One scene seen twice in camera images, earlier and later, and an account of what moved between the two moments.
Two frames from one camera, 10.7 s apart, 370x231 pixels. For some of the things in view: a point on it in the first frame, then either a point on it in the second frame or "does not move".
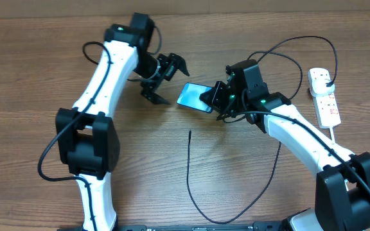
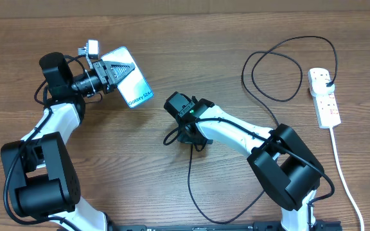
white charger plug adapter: (317, 83) does not move
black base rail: (282, 226) does not move
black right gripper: (215, 98) to (185, 137)
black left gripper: (169, 63) to (104, 70)
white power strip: (327, 110) does not move
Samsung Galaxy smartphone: (189, 96) to (134, 88)
